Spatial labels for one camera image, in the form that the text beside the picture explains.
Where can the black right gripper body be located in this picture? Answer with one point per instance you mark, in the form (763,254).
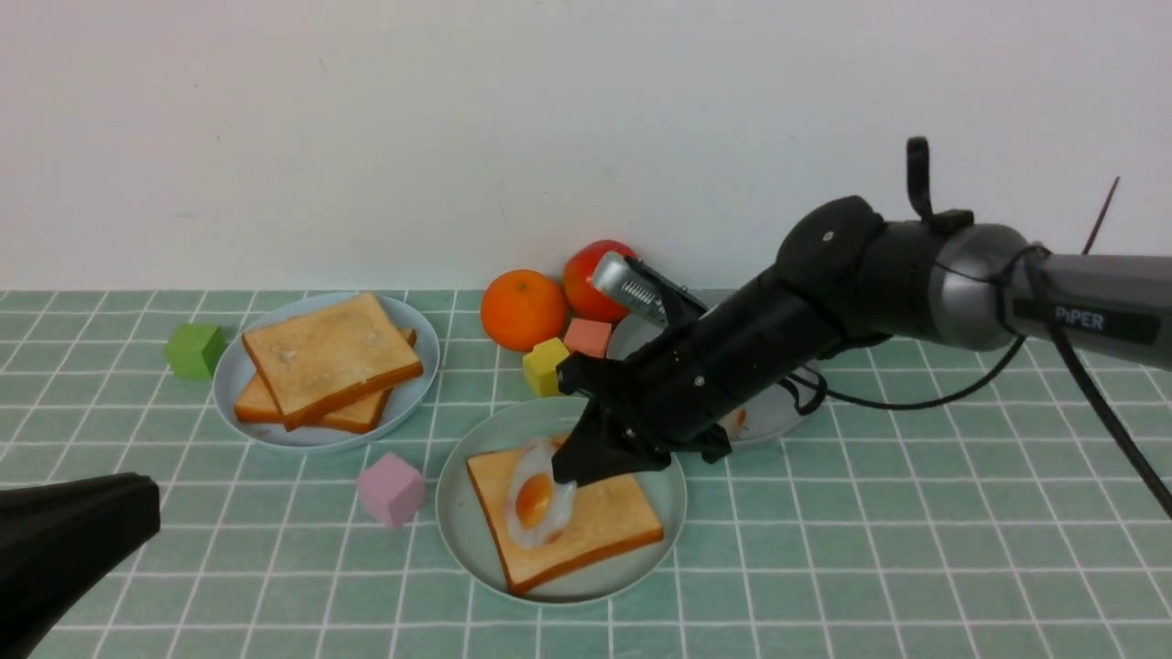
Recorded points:
(675,390)

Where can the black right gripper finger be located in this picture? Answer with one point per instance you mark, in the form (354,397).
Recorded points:
(601,446)

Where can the toast slice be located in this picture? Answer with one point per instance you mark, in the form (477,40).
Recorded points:
(609,518)
(365,309)
(352,416)

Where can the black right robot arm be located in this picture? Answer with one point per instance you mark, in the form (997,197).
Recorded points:
(845,279)

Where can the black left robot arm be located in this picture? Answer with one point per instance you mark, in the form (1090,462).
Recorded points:
(59,540)

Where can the teal centre plate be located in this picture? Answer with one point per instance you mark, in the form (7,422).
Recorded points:
(466,530)

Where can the grey egg plate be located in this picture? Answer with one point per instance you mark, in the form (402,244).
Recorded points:
(769,416)

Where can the yellow foam cube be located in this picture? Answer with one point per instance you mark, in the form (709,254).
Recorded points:
(540,367)

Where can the salmon foam cube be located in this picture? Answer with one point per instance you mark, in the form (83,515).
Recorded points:
(589,337)

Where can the red tomato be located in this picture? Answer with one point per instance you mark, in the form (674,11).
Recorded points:
(584,300)

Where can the orange fruit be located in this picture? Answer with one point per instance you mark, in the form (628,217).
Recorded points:
(522,308)

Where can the pink foam cube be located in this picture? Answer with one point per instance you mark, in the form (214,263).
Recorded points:
(392,490)

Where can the light blue bread plate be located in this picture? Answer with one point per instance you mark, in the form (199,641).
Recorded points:
(234,370)

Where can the green foam cube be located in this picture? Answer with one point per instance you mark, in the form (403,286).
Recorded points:
(194,350)

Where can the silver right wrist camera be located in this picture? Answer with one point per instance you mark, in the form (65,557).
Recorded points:
(629,282)

